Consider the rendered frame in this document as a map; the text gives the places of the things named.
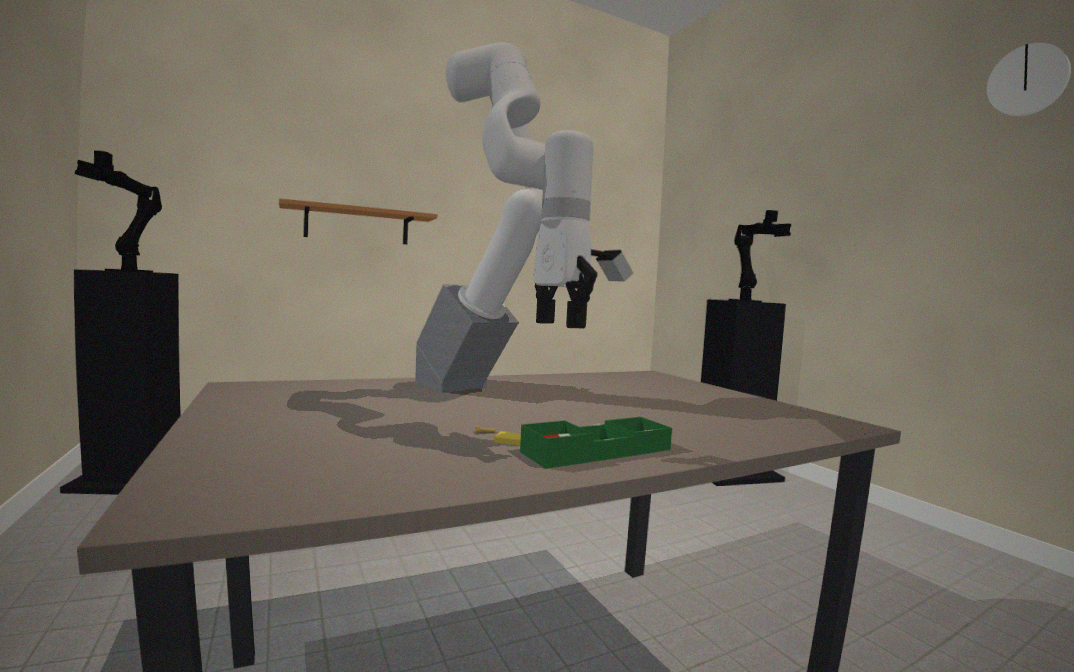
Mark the yellow sticky note pad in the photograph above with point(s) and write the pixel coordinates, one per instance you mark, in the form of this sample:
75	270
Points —
508	438

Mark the green rack of bins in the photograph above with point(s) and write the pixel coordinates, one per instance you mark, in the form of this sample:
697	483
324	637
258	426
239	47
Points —
578	449

